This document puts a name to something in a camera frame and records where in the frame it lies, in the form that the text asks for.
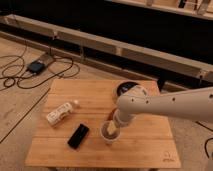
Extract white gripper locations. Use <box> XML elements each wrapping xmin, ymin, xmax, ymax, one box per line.
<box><xmin>107</xmin><ymin>109</ymin><xmax>134</xmax><ymax>135</ymax></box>

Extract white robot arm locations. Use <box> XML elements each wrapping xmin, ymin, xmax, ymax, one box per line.
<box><xmin>112</xmin><ymin>85</ymin><xmax>213</xmax><ymax>128</ymax></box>

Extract black ceramic bowl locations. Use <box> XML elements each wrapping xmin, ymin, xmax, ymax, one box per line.
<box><xmin>116</xmin><ymin>81</ymin><xmax>137</xmax><ymax>96</ymax></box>

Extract small brown object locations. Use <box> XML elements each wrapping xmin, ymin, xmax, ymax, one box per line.
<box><xmin>107</xmin><ymin>108</ymin><xmax>116</xmax><ymax>120</ymax></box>

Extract black rectangular remote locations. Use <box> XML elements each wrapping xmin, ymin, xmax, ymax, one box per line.
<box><xmin>68</xmin><ymin>124</ymin><xmax>89</xmax><ymax>149</ymax></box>

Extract wooden table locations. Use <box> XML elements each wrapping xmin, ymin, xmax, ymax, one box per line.
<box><xmin>25</xmin><ymin>79</ymin><xmax>181</xmax><ymax>168</ymax></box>

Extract dark power adapter box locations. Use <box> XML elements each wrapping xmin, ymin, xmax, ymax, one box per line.
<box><xmin>27</xmin><ymin>61</ymin><xmax>45</xmax><ymax>74</ymax></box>

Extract black floor cable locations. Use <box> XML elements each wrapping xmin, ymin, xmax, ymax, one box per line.
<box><xmin>0</xmin><ymin>39</ymin><xmax>81</xmax><ymax>90</ymax></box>

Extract black cable at right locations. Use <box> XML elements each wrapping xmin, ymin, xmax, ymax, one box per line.
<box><xmin>196</xmin><ymin>121</ymin><xmax>213</xmax><ymax>160</ymax></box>

